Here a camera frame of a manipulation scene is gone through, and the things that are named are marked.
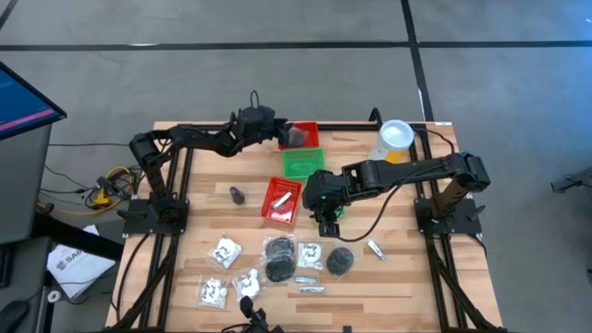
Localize black desk beam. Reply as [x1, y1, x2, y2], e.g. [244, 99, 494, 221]
[31, 215, 124, 260]

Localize clear bag of cotton balls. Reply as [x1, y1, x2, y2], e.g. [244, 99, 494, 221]
[197, 276, 228, 310]
[233, 267, 263, 302]
[296, 240, 325, 272]
[208, 235, 243, 270]

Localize monitor with blue screen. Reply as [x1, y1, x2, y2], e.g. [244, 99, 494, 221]
[0, 62, 68, 142]

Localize white paper booklet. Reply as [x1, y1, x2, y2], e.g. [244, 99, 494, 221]
[45, 225, 117, 300]

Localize white yellow wipes canister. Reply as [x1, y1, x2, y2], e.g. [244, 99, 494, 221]
[368, 118, 415, 164]

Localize yellow cable bundle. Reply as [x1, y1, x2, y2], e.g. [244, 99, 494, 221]
[85, 166, 136, 216]

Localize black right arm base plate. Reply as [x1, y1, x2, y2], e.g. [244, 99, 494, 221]
[414, 197, 483, 236]

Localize red plastic basket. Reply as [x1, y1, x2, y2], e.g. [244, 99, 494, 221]
[261, 177, 304, 227]
[278, 121, 321, 152]

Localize black camera device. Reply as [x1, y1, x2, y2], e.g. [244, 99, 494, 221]
[239, 295, 284, 333]

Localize thin black floor cable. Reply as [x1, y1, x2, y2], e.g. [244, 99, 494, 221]
[48, 142, 133, 149]

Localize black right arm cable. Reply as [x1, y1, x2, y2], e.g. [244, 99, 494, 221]
[339, 127, 459, 244]

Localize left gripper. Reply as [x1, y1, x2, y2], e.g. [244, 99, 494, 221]
[229, 109, 295, 149]

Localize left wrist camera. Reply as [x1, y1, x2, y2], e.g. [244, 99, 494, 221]
[240, 105, 276, 132]

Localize black aluminium table frame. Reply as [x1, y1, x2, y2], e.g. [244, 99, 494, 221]
[105, 106, 505, 333]

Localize clear bag black hair ties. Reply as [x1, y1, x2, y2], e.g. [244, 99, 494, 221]
[326, 244, 356, 278]
[282, 123, 308, 149]
[263, 235, 297, 260]
[263, 256, 297, 284]

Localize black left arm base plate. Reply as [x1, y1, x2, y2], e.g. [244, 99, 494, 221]
[122, 197, 190, 236]

